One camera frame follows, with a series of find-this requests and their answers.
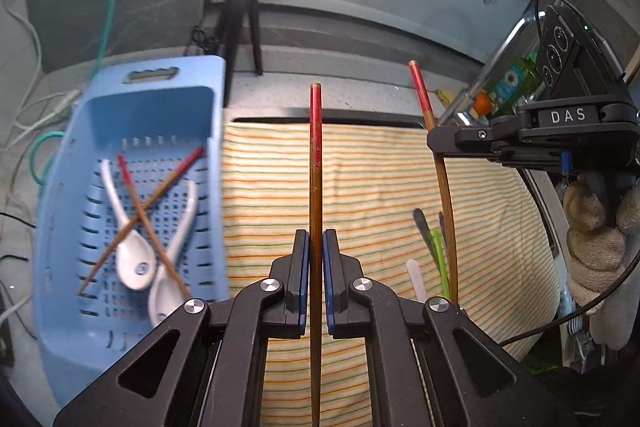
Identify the green dish soap bottle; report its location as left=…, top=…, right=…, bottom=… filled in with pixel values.
left=487, top=52, right=543, bottom=118

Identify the red-tipped wooden chopstick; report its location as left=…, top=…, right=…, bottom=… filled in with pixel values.
left=407, top=59, right=460, bottom=303
left=308, top=82, right=325, bottom=427
left=75, top=146, right=206, bottom=298
left=116, top=153, right=192, bottom=303

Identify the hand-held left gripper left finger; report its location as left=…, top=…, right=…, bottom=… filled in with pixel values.
left=52, top=229, right=311, bottom=427

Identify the white-handled utensil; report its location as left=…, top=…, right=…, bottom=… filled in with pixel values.
left=406, top=258, right=427, bottom=303

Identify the white cable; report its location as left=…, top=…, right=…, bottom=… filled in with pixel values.
left=0, top=0, right=81, bottom=138

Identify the black tripod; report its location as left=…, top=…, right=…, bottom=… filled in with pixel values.
left=215, top=0, right=265, bottom=108

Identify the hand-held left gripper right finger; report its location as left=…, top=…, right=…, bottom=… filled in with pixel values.
left=322, top=228, right=576, bottom=427

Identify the chrome faucet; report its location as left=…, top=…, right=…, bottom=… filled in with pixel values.
left=440, top=14, right=543, bottom=128

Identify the blue plastic basket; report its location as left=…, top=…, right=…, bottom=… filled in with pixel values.
left=32, top=55, right=231, bottom=408

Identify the black ring light cable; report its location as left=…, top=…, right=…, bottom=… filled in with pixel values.
left=189, top=23, right=222, bottom=56

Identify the yellow striped cloth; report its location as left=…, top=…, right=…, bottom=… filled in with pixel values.
left=220, top=117, right=563, bottom=427

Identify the white ceramic spoon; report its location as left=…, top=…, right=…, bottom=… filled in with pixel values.
left=147, top=179, right=198, bottom=328
left=100, top=158, right=157, bottom=293

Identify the person's right hand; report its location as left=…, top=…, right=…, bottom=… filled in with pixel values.
left=562, top=172, right=640, bottom=350

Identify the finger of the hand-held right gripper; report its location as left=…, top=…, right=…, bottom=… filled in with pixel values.
left=426, top=116, right=523, bottom=160

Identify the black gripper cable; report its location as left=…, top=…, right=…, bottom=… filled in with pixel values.
left=500, top=252, right=640, bottom=348

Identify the metal spoon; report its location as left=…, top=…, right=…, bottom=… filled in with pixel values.
left=412, top=207, right=432, bottom=253

